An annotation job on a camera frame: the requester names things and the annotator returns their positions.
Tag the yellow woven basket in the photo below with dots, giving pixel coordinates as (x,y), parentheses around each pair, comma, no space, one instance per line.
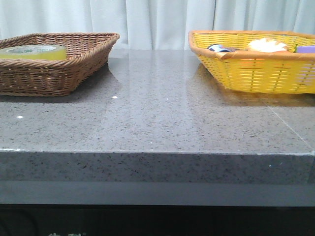
(242,70)

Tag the purple block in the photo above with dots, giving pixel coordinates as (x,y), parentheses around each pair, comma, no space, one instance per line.
(305,49)

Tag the white curtain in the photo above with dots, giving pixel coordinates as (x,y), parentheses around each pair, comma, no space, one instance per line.
(154,24)

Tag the yellow transparent tape roll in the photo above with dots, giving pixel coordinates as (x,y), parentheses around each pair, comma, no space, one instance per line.
(44,51)

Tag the brown wicker basket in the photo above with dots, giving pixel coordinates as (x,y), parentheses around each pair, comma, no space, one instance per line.
(86,53)

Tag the dark blue labelled can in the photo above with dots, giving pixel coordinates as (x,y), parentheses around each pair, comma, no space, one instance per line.
(220,48)

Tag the white orange bread bun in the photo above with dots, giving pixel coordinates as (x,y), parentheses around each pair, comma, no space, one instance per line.
(267,45)

